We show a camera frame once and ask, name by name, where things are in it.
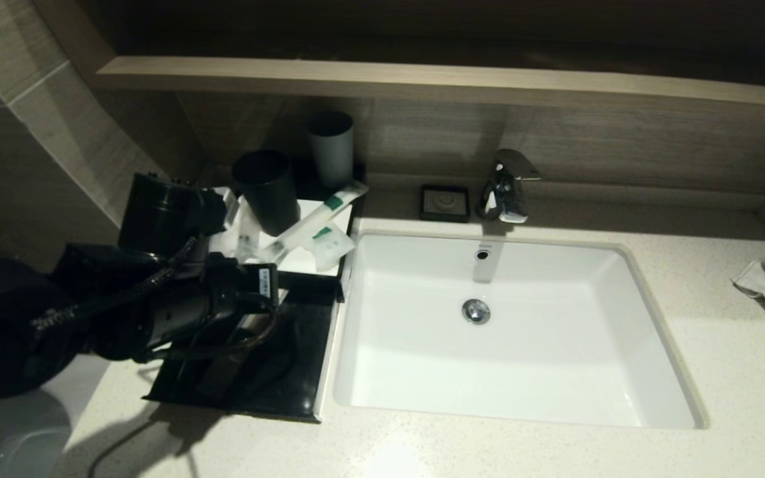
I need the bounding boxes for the long green-label toothbrush packet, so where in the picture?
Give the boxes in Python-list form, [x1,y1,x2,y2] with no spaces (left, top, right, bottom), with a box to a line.
[264,183,370,268]

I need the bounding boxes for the small green-label white packet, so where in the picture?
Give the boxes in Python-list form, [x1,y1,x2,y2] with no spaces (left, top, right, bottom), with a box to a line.
[309,222,357,272]

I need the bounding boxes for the black box drawer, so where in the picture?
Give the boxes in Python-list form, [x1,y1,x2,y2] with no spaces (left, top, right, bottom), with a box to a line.
[143,269,343,424]

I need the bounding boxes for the black cup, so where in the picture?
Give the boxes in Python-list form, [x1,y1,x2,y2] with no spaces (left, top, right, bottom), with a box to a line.
[233,150,301,237]

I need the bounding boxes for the grey cup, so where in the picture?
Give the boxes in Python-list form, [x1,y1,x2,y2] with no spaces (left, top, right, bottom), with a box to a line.
[307,111,355,190]

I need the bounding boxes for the white bathtub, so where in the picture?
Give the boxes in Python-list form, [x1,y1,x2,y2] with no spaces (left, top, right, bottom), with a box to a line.
[0,355,112,478]

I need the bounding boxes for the black square soap dish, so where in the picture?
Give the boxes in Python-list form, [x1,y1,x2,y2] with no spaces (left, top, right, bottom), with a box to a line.
[420,185,471,223]

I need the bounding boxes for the chrome sink drain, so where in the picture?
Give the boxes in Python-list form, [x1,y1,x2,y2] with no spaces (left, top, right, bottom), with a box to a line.
[461,298,491,326]

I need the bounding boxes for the chrome sink faucet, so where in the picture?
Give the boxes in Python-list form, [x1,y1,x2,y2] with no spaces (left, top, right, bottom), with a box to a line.
[475,149,543,224]

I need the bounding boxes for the white rectangular sink basin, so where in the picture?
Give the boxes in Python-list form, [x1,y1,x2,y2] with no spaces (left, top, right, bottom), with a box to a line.
[333,229,709,431]

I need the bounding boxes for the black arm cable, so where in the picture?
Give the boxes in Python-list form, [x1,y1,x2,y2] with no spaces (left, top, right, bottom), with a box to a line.
[143,302,280,362]

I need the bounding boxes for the wooden wall shelf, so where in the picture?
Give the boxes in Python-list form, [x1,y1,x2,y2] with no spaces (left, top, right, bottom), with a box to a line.
[97,56,765,110]

